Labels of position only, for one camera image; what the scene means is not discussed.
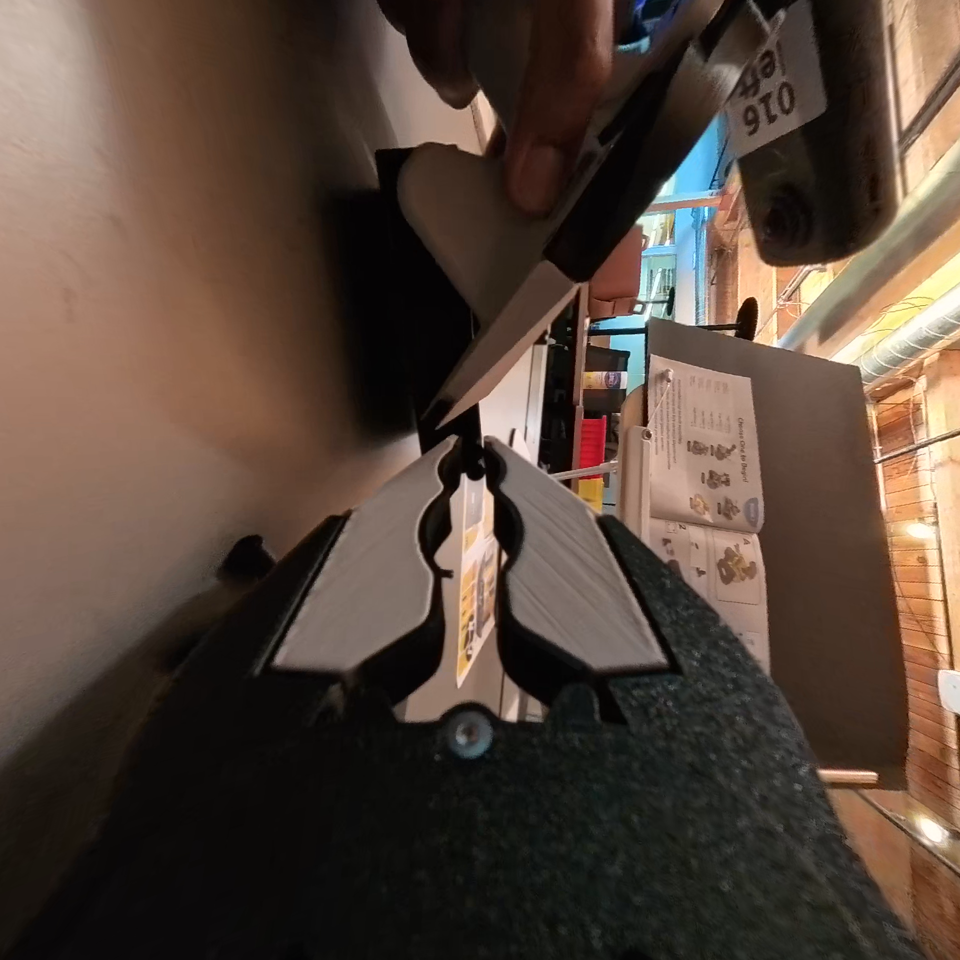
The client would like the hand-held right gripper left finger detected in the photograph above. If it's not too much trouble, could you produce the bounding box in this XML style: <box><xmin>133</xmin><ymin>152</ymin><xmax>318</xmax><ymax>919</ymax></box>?
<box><xmin>270</xmin><ymin>437</ymin><xmax>461</xmax><ymax>681</ymax></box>

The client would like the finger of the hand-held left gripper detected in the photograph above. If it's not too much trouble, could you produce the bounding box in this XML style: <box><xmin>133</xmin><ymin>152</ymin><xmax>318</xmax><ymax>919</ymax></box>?
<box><xmin>396</xmin><ymin>144</ymin><xmax>585</xmax><ymax>432</ymax></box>

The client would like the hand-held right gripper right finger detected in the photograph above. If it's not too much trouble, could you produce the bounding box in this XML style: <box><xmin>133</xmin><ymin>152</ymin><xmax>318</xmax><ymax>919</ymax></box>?
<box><xmin>485</xmin><ymin>437</ymin><xmax>671</xmax><ymax>673</ymax></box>

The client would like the black perforated plastic plate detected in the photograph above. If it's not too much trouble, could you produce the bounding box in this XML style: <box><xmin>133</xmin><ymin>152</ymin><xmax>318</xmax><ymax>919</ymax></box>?
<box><xmin>375</xmin><ymin>148</ymin><xmax>485</xmax><ymax>451</ymax></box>

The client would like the person's left hand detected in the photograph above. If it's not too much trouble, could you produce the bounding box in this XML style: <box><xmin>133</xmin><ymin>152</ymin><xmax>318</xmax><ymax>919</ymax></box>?
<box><xmin>378</xmin><ymin>0</ymin><xmax>618</xmax><ymax>220</ymax></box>

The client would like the yellow grey sticker sheet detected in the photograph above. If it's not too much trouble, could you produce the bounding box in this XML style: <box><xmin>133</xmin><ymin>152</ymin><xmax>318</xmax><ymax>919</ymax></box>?
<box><xmin>456</xmin><ymin>480</ymin><xmax>498</xmax><ymax>687</ymax></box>

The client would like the white booklet stand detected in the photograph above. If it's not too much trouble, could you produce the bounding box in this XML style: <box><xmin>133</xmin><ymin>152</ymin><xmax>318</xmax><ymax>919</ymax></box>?
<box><xmin>555</xmin><ymin>386</ymin><xmax>655</xmax><ymax>530</ymax></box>

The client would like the white instruction booklet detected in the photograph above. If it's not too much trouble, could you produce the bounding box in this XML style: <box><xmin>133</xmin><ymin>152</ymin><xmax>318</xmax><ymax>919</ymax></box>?
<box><xmin>646</xmin><ymin>352</ymin><xmax>772</xmax><ymax>676</ymax></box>

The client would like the black pole with round disc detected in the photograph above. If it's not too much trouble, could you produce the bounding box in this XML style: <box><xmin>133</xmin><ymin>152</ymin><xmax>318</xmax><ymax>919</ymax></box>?
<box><xmin>693</xmin><ymin>297</ymin><xmax>761</xmax><ymax>343</ymax></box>

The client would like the grey backing board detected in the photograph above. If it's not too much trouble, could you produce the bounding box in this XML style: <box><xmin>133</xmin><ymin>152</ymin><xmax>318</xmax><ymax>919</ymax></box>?
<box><xmin>645</xmin><ymin>317</ymin><xmax>910</xmax><ymax>792</ymax></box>

